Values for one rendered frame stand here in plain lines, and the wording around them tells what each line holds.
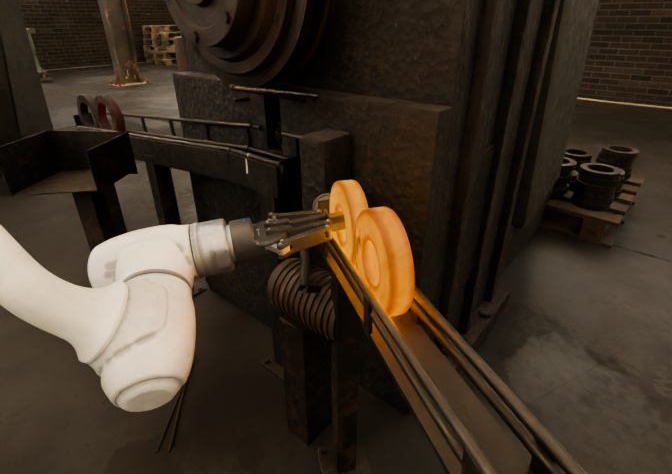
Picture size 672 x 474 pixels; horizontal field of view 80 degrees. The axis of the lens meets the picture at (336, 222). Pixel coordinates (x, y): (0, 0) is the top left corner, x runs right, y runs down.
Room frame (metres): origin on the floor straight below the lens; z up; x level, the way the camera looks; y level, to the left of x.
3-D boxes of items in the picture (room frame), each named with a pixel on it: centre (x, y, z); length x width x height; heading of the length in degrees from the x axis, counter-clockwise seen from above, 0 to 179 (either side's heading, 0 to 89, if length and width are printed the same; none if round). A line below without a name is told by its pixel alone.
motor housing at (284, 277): (0.73, 0.04, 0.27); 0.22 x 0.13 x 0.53; 51
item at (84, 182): (1.14, 0.78, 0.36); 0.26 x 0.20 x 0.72; 86
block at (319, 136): (0.90, 0.02, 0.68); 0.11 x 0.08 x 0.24; 141
